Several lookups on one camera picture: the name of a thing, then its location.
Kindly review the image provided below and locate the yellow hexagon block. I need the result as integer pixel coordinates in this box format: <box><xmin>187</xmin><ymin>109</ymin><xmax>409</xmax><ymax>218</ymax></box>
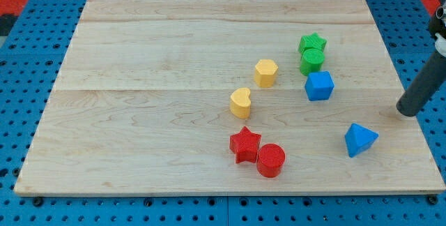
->
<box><xmin>254</xmin><ymin>59</ymin><xmax>279</xmax><ymax>88</ymax></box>

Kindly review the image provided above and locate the green star block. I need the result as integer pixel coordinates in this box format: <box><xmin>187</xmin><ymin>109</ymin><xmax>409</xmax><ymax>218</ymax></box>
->
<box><xmin>298</xmin><ymin>33</ymin><xmax>327</xmax><ymax>54</ymax></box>

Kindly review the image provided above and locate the blue cube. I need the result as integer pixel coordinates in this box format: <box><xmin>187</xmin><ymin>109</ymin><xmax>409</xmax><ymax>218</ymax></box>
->
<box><xmin>305</xmin><ymin>71</ymin><xmax>335</xmax><ymax>101</ymax></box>

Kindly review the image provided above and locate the green cylinder block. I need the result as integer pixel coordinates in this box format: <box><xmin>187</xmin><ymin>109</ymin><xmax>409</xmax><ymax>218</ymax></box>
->
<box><xmin>300</xmin><ymin>48</ymin><xmax>325</xmax><ymax>76</ymax></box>

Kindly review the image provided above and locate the wooden board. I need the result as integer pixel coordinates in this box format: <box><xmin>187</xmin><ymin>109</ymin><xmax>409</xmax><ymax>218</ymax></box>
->
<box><xmin>14</xmin><ymin>0</ymin><xmax>445</xmax><ymax>197</ymax></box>

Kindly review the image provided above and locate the red star block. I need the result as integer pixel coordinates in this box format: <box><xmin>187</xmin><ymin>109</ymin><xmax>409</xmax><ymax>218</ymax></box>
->
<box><xmin>229</xmin><ymin>126</ymin><xmax>261</xmax><ymax>164</ymax></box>

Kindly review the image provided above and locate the yellow heart block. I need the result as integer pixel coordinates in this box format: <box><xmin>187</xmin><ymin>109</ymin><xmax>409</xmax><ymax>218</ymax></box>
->
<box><xmin>229</xmin><ymin>87</ymin><xmax>251</xmax><ymax>119</ymax></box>

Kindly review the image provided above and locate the red cylinder block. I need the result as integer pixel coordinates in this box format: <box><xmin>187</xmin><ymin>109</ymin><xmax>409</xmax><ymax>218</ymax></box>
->
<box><xmin>256</xmin><ymin>143</ymin><xmax>286</xmax><ymax>178</ymax></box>

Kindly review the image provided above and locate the blue triangle block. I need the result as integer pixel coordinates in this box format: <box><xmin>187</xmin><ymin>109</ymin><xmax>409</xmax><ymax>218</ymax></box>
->
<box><xmin>344</xmin><ymin>123</ymin><xmax>379</xmax><ymax>158</ymax></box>

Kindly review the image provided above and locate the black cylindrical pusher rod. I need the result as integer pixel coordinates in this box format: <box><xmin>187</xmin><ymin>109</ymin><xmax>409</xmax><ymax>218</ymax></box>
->
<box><xmin>396</xmin><ymin>50</ymin><xmax>445</xmax><ymax>117</ymax></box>

